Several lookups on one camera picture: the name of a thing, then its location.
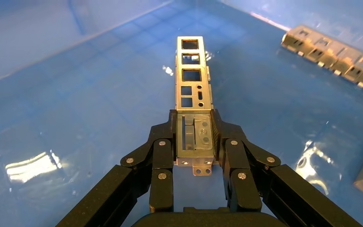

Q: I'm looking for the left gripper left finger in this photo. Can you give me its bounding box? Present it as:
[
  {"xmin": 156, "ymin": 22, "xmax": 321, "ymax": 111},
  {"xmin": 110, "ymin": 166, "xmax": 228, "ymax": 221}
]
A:
[{"xmin": 55, "ymin": 109, "xmax": 178, "ymax": 227}]

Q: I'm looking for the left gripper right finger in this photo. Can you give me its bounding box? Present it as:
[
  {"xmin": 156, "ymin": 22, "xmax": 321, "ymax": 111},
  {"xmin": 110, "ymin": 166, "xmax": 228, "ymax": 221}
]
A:
[{"xmin": 212, "ymin": 109, "xmax": 363, "ymax": 227}]

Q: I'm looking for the perforated metal bracket part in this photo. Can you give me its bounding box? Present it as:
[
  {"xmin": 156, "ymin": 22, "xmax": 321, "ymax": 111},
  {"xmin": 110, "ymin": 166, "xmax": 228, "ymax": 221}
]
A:
[{"xmin": 174, "ymin": 35, "xmax": 216, "ymax": 177}]

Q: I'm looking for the slotted white metal part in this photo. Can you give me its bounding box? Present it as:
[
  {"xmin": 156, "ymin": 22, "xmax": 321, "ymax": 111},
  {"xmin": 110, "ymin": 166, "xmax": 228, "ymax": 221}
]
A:
[{"xmin": 280, "ymin": 24, "xmax": 363, "ymax": 97}]

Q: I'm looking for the blue plastic bin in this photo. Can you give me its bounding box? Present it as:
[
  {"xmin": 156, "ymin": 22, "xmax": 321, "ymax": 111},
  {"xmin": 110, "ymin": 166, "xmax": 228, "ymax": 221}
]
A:
[{"xmin": 0, "ymin": 0, "xmax": 363, "ymax": 227}]

